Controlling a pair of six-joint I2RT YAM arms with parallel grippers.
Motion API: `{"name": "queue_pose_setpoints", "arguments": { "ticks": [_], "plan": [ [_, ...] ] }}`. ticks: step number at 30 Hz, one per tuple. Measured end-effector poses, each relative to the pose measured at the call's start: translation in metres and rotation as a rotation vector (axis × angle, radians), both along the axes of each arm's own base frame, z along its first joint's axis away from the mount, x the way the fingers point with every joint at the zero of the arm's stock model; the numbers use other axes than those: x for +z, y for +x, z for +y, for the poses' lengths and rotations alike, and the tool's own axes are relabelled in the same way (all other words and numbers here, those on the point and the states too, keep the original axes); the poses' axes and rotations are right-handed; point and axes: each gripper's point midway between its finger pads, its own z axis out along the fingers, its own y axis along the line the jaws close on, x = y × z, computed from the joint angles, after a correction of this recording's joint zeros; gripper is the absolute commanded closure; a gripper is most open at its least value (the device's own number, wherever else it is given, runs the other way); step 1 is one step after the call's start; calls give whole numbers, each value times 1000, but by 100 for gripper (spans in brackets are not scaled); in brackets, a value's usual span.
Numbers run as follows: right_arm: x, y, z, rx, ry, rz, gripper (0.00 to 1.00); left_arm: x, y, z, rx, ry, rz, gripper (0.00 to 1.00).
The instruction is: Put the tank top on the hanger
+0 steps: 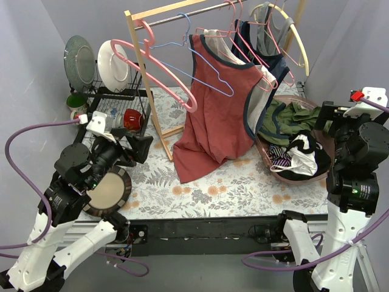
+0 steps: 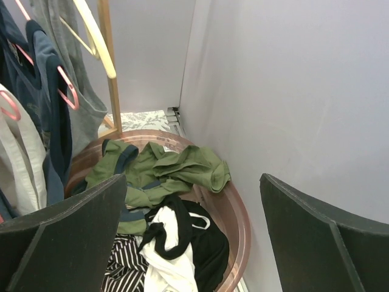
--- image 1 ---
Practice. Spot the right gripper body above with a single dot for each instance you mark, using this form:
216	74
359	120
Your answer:
326	114

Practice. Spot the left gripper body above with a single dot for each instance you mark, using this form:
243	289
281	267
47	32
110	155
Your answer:
122	146

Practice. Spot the green tank top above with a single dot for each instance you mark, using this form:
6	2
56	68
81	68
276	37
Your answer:
283	121

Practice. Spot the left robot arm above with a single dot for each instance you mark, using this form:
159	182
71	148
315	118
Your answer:
78	171

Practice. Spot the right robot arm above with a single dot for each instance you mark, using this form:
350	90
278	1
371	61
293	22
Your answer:
361	144

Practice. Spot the red tank top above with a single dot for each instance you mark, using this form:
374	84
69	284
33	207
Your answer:
217	131

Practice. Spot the white tank top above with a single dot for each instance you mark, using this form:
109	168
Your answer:
260	93

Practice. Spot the cream wooden hanger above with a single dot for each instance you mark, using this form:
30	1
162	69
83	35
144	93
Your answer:
303	61

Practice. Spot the grey tank top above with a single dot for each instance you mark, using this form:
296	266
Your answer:
270	38

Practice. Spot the navy tank top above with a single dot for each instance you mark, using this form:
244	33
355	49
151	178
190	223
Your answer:
276	63

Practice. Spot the red bowl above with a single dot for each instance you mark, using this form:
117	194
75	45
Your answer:
133	120

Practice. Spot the blue white cup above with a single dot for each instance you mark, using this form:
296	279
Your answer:
117	117

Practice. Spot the black dish rack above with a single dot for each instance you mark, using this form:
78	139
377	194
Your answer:
100	98

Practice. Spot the brown rimmed plate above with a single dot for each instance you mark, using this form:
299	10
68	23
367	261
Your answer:
111	193

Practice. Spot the black white garment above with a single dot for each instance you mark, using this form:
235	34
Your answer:
308	156

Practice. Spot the pink laundry basin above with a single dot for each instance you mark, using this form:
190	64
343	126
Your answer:
322	138

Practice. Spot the green mug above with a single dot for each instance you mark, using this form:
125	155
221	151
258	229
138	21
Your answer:
77	103

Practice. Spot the striped garment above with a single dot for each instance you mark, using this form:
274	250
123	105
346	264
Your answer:
278	156

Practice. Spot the white plate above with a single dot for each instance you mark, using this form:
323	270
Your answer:
113	71

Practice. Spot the green patterned plate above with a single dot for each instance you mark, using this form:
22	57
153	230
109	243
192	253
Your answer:
79	63

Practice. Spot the floral table mat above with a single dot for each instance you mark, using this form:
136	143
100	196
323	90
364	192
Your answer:
243	187

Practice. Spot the wooden clothes rack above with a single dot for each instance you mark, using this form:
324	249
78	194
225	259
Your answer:
136	22

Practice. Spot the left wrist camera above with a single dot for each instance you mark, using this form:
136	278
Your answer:
101	125

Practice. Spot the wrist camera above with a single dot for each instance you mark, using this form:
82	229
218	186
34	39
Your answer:
369	100
101	125

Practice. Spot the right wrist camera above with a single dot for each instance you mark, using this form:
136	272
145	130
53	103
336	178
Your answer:
369	100

